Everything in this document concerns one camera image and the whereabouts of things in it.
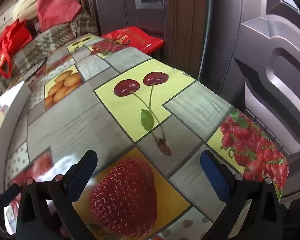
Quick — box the white foam tray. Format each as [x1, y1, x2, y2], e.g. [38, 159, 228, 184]
[0, 81, 31, 237]

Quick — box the fruit pattern tablecloth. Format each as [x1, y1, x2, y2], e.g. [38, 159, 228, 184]
[4, 34, 288, 239]

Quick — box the plaid blanket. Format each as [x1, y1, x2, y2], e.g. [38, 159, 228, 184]
[0, 10, 98, 91]

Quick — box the grey metal door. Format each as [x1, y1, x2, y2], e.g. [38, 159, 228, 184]
[91, 0, 300, 203]

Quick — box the shiny red tote bag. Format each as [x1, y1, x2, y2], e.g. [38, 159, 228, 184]
[0, 20, 32, 79]

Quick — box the red gift bag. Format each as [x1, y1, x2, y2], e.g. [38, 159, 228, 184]
[102, 27, 165, 55]

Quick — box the cream foam cushion roll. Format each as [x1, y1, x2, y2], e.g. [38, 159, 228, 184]
[12, 0, 37, 22]

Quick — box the dark red fabric bag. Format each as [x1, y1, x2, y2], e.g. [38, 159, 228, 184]
[37, 0, 82, 32]

